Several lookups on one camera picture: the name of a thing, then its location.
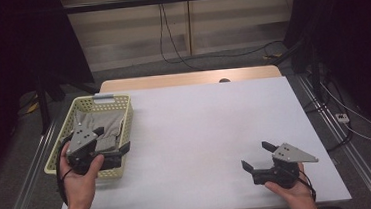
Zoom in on black stand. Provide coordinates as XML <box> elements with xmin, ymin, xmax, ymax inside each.
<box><xmin>34</xmin><ymin>67</ymin><xmax>103</xmax><ymax>135</ymax></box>
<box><xmin>262</xmin><ymin>33</ymin><xmax>325</xmax><ymax>107</ymax></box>

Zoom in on long black wall cable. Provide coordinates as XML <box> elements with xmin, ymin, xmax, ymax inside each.
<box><xmin>155</xmin><ymin>0</ymin><xmax>286</xmax><ymax>67</ymax></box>

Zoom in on person's right hand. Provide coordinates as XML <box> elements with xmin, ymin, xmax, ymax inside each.
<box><xmin>263</xmin><ymin>161</ymin><xmax>316</xmax><ymax>209</ymax></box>

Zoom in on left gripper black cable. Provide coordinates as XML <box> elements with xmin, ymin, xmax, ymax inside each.
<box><xmin>53</xmin><ymin>134</ymin><xmax>79</xmax><ymax>208</ymax></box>

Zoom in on yellow plastic basket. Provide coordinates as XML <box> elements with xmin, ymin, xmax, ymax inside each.
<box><xmin>38</xmin><ymin>92</ymin><xmax>139</xmax><ymax>185</ymax></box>

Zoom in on black curtain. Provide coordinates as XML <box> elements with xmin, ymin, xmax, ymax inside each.
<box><xmin>0</xmin><ymin>0</ymin><xmax>103</xmax><ymax>190</ymax></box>
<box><xmin>280</xmin><ymin>0</ymin><xmax>371</xmax><ymax>157</ymax></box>

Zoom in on white floor cable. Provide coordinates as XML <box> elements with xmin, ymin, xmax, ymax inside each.
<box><xmin>320</xmin><ymin>78</ymin><xmax>371</xmax><ymax>148</ymax></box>

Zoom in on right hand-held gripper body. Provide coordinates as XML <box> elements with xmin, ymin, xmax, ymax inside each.
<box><xmin>249</xmin><ymin>139</ymin><xmax>321</xmax><ymax>192</ymax></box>

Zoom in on person's left hand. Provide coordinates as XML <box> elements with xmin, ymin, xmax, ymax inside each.
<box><xmin>56</xmin><ymin>139</ymin><xmax>109</xmax><ymax>209</ymax></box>

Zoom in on black floor cable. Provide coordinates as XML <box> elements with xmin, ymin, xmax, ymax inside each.
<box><xmin>300</xmin><ymin>71</ymin><xmax>357</xmax><ymax>154</ymax></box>

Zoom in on white table board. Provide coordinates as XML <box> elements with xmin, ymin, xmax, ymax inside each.
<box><xmin>47</xmin><ymin>71</ymin><xmax>353</xmax><ymax>209</ymax></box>

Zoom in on white power strip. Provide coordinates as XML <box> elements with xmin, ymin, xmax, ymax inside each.
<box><xmin>335</xmin><ymin>112</ymin><xmax>350</xmax><ymax>125</ymax></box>

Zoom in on wooden table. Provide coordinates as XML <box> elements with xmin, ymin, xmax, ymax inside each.
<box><xmin>98</xmin><ymin>64</ymin><xmax>283</xmax><ymax>94</ymax></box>

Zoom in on short black wall cable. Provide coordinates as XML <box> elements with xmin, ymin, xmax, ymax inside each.
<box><xmin>159</xmin><ymin>0</ymin><xmax>205</xmax><ymax>74</ymax></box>

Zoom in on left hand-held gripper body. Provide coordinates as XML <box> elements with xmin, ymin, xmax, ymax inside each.
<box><xmin>63</xmin><ymin>121</ymin><xmax>126</xmax><ymax>177</ymax></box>

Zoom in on grey pants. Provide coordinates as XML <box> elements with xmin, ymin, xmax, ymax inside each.
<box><xmin>73</xmin><ymin>106</ymin><xmax>130</xmax><ymax>156</ymax></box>

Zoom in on metal floor rail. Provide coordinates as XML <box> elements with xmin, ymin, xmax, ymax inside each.
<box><xmin>296</xmin><ymin>69</ymin><xmax>371</xmax><ymax>209</ymax></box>
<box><xmin>0</xmin><ymin>119</ymin><xmax>64</xmax><ymax>209</ymax></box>

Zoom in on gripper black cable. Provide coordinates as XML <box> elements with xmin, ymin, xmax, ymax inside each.
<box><xmin>53</xmin><ymin>134</ymin><xmax>79</xmax><ymax>208</ymax></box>
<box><xmin>295</xmin><ymin>168</ymin><xmax>318</xmax><ymax>204</ymax></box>

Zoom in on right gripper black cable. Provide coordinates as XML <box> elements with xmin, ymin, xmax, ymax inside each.
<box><xmin>295</xmin><ymin>168</ymin><xmax>318</xmax><ymax>204</ymax></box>

